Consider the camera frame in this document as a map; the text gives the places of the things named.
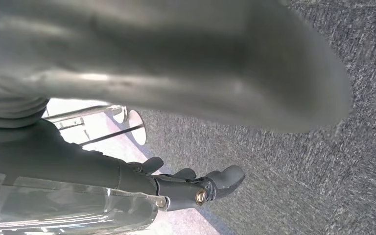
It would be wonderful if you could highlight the clear plastic hand cover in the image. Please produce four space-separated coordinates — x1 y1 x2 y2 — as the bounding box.
0 171 168 235

